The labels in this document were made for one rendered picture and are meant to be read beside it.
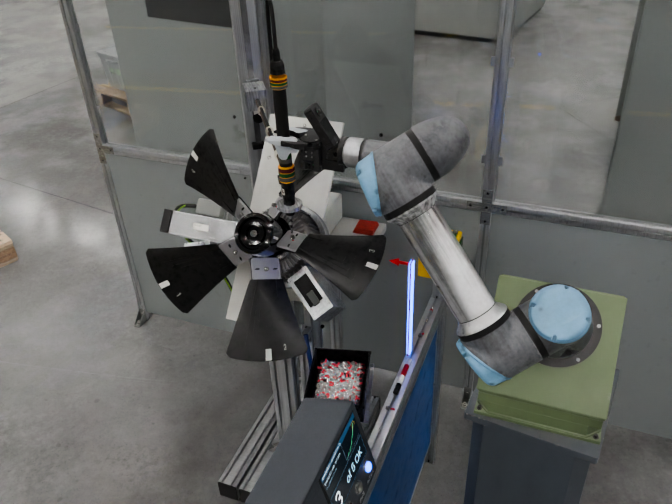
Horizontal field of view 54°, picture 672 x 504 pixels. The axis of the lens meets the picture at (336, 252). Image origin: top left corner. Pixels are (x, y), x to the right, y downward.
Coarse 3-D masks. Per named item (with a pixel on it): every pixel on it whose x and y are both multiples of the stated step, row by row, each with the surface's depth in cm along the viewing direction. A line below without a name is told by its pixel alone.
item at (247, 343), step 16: (256, 288) 185; (272, 288) 188; (256, 304) 185; (272, 304) 187; (288, 304) 189; (240, 320) 183; (256, 320) 184; (272, 320) 186; (288, 320) 188; (240, 336) 183; (256, 336) 184; (272, 336) 185; (288, 336) 187; (240, 352) 182; (256, 352) 183; (272, 352) 184; (288, 352) 185; (304, 352) 187
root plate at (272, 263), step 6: (252, 258) 187; (258, 258) 188; (264, 258) 189; (270, 258) 190; (276, 258) 191; (252, 264) 187; (258, 264) 188; (264, 264) 189; (270, 264) 190; (276, 264) 191; (252, 270) 186; (258, 270) 187; (270, 270) 189; (276, 270) 190; (252, 276) 186; (258, 276) 187; (264, 276) 188; (270, 276) 189; (276, 276) 190
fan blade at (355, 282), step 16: (304, 240) 186; (320, 240) 187; (336, 240) 187; (352, 240) 186; (368, 240) 186; (384, 240) 185; (304, 256) 181; (320, 256) 181; (336, 256) 181; (352, 256) 181; (368, 256) 182; (320, 272) 178; (336, 272) 178; (352, 272) 178; (368, 272) 178; (352, 288) 176
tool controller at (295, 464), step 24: (312, 408) 128; (336, 408) 126; (288, 432) 124; (312, 432) 122; (336, 432) 121; (360, 432) 129; (288, 456) 119; (312, 456) 117; (336, 456) 119; (360, 456) 128; (264, 480) 115; (288, 480) 114; (312, 480) 112; (336, 480) 119
